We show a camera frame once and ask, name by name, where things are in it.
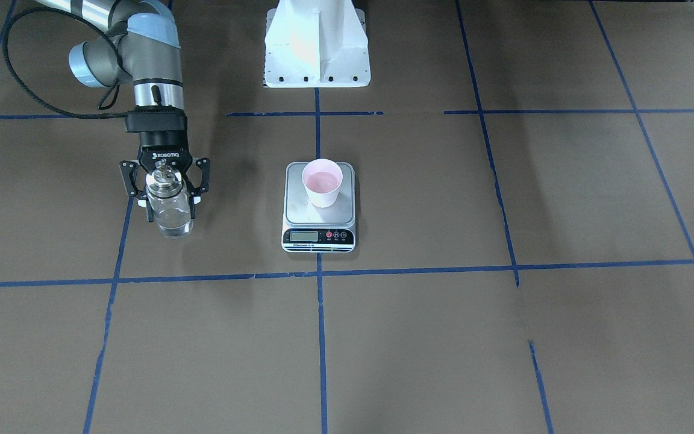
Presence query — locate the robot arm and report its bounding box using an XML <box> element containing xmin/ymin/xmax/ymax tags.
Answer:
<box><xmin>41</xmin><ymin>1</ymin><xmax>210</xmax><ymax>208</ymax></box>

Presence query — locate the digital kitchen scale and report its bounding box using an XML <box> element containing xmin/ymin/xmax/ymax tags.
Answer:
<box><xmin>281</xmin><ymin>162</ymin><xmax>357</xmax><ymax>253</ymax></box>

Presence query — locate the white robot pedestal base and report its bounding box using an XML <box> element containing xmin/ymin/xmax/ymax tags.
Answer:
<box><xmin>263</xmin><ymin>1</ymin><xmax>372</xmax><ymax>89</ymax></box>

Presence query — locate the pink plastic cup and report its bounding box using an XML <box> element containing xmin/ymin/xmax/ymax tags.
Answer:
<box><xmin>301</xmin><ymin>159</ymin><xmax>343</xmax><ymax>208</ymax></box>

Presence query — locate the clear glass sauce bottle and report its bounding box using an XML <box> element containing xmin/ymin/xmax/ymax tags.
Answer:
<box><xmin>145</xmin><ymin>164</ymin><xmax>193</xmax><ymax>239</ymax></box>

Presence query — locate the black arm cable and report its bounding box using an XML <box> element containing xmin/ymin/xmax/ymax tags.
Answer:
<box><xmin>2</xmin><ymin>6</ymin><xmax>131</xmax><ymax>120</ymax></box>

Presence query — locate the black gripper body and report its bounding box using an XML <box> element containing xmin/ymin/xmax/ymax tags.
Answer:
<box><xmin>125</xmin><ymin>107</ymin><xmax>193</xmax><ymax>176</ymax></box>

